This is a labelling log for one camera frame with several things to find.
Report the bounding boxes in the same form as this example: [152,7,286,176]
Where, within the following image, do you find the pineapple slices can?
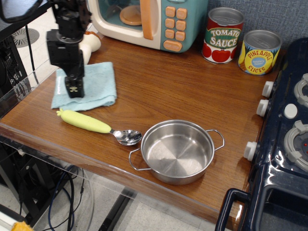
[238,30,282,76]

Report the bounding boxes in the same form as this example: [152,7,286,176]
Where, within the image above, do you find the plush mushroom toy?
[79,31,101,65]

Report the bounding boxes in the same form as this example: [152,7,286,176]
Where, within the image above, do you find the white stove knob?
[244,141,257,161]
[257,100,269,117]
[262,81,274,98]

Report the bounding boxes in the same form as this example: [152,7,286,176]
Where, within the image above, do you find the white stove knob middle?
[257,100,269,117]

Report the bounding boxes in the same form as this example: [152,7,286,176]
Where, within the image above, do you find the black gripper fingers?
[65,77,85,98]

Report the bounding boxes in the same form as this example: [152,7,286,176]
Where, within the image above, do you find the tomato sauce can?
[202,7,244,64]

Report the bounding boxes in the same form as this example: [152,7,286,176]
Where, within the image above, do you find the clear acrylic table guard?
[0,66,133,196]

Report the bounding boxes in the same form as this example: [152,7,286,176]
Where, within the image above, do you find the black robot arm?
[46,0,91,98]

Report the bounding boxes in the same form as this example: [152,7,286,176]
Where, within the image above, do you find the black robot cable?
[0,0,44,24]

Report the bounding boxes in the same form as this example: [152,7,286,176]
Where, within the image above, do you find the light blue cloth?
[51,62,117,111]

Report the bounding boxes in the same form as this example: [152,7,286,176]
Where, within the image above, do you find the black desk left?
[0,0,51,41]

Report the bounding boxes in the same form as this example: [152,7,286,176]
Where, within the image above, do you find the black floor cable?
[42,167,85,231]

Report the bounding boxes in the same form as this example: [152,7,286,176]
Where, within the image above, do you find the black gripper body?
[46,29,84,78]

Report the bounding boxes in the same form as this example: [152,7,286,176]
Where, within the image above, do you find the white stove knob top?
[262,81,274,98]

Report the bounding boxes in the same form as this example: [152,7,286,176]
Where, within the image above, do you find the blue floor cable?
[48,168,75,231]

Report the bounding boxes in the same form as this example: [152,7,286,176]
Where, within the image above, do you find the dark blue toy stove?
[216,38,308,231]

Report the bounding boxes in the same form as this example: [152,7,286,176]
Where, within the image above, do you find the spoon with green handle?
[56,109,142,146]

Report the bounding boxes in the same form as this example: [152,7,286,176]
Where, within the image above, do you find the toy microwave teal cream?
[88,0,208,53]

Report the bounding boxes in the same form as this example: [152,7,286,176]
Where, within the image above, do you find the white stove knob bottom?
[244,141,257,161]

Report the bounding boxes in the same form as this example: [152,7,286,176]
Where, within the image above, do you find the stainless steel pot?
[138,119,225,185]

